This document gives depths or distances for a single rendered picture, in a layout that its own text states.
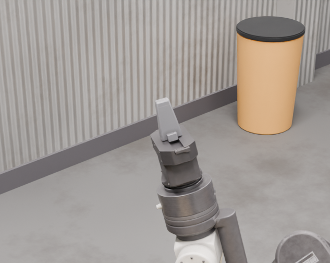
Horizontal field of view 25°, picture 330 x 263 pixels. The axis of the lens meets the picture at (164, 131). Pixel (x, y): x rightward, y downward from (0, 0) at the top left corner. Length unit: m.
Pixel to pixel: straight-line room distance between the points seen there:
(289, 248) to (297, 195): 2.84
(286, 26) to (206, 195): 3.59
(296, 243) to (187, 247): 0.22
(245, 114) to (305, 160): 0.52
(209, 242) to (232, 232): 0.04
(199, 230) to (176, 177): 0.10
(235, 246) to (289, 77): 3.51
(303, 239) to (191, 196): 0.26
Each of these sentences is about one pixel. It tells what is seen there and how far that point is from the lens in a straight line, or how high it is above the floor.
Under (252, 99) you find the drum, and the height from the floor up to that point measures 0.23.
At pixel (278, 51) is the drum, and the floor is 0.56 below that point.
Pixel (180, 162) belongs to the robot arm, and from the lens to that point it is 1.11.
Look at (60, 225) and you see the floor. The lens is 3.89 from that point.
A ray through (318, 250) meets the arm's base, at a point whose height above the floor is 1.36.
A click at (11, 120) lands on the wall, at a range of 4.08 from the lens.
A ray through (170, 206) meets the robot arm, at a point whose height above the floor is 1.49.
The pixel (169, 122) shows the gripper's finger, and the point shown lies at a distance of 1.14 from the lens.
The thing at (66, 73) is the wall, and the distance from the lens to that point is 4.20.
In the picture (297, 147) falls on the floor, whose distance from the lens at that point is 4.66.
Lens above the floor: 2.10
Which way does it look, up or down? 26 degrees down
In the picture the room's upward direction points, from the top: straight up
